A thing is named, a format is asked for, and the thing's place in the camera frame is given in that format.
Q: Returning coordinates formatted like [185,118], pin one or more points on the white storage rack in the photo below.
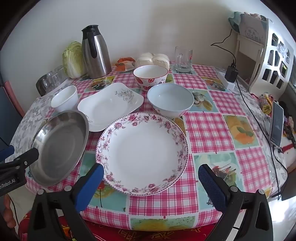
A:
[261,53]

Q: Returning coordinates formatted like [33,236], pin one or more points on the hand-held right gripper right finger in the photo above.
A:
[211,185]

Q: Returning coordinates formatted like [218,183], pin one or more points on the pink checkered tablecloth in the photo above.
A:
[208,129]

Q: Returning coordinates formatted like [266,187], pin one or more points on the strawberry print bowl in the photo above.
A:
[150,77]

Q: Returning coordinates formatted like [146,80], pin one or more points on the light blue bowl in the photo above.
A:
[171,99]

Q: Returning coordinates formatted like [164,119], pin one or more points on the small white bowl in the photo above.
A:
[64,98]

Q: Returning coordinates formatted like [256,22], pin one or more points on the red patterned cloth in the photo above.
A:
[104,234]

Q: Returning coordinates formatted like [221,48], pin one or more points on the white power strip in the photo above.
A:
[223,80]

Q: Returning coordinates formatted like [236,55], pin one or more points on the glass mug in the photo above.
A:
[182,60]

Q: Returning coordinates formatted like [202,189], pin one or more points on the smartphone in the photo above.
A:
[277,125]

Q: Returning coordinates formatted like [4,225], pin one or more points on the stainless steel thermos jug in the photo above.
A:
[98,58]

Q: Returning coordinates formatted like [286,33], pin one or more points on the white rectangular plate grey floral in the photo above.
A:
[108,104]

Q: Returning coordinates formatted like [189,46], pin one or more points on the pink floral round plate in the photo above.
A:
[141,153]

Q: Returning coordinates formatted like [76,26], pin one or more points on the napa cabbage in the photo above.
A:
[72,60]

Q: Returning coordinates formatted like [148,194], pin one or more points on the orange snack packet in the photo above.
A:
[124,64]

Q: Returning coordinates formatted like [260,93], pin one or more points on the dark blue furniture panel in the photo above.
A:
[8,111]

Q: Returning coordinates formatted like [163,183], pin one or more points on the black charger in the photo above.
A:
[231,73]

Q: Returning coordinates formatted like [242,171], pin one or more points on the stainless steel plate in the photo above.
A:
[60,146]

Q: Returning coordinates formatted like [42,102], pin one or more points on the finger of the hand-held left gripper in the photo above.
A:
[27,157]
[7,153]

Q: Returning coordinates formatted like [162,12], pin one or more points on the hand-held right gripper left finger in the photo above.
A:
[91,185]

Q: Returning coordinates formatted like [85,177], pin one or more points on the bag of steamed buns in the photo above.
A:
[152,59]

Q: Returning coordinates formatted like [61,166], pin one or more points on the person's left hand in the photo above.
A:
[9,213]

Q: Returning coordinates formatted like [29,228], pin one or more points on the yellow packet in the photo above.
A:
[265,104]

